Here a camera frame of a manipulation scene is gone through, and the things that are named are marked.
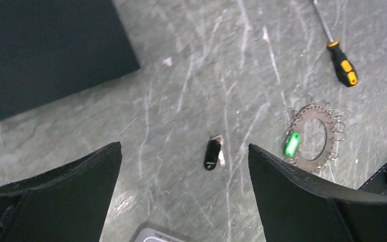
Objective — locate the grey white rectangular box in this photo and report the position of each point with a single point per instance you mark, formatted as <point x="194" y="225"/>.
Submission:
<point x="151" y="235"/>

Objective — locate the green key tag with keys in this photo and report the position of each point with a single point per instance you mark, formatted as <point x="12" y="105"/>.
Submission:
<point x="292" y="144"/>

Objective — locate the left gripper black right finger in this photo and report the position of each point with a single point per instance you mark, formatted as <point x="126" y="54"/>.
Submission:
<point x="295" y="205"/>

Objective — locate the black flat tray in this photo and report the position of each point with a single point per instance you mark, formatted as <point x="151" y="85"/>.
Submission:
<point x="52" y="49"/>

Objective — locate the metal disc with keyrings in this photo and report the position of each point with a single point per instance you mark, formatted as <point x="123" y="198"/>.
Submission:
<point x="320" y="132"/>

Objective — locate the yellow black screwdriver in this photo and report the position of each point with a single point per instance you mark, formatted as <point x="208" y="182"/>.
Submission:
<point x="344" y="69"/>

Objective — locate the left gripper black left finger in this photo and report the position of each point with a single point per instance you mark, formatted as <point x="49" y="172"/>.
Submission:
<point x="67" y="203"/>

